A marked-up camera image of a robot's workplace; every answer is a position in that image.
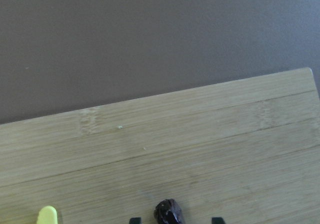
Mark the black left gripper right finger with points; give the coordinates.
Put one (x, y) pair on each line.
(217, 220)

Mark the yellow plastic knife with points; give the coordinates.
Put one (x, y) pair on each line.
(47, 215)

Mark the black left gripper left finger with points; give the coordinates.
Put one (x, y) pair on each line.
(135, 220)

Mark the bamboo cutting board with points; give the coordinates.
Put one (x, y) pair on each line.
(246, 150)

